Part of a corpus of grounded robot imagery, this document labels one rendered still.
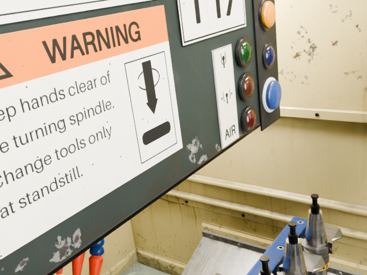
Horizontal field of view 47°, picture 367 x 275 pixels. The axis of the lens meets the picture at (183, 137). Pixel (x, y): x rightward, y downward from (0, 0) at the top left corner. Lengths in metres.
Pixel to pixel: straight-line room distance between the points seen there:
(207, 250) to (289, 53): 0.77
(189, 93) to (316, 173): 1.00
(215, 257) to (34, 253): 1.34
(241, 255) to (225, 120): 1.19
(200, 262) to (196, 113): 1.27
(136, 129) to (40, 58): 0.08
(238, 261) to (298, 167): 0.42
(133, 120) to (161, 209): 1.45
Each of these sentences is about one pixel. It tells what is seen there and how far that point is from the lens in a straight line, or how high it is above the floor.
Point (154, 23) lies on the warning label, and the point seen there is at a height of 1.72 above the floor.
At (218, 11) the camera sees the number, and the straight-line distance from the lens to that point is 0.36.
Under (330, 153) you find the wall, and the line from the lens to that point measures 1.26.
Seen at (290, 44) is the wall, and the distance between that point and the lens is 1.20.
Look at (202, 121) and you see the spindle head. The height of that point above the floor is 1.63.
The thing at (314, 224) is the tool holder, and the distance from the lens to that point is 0.88.
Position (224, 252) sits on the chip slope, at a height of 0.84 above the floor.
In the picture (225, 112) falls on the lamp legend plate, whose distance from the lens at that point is 0.37.
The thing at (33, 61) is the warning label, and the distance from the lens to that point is 0.23.
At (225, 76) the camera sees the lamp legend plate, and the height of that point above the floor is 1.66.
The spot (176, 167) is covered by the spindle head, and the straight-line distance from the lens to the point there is 0.32.
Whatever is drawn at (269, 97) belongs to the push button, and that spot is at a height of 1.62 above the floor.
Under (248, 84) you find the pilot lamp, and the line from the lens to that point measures 0.40.
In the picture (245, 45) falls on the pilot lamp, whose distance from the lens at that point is 0.39.
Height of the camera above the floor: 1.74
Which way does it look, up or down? 20 degrees down
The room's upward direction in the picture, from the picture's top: 7 degrees counter-clockwise
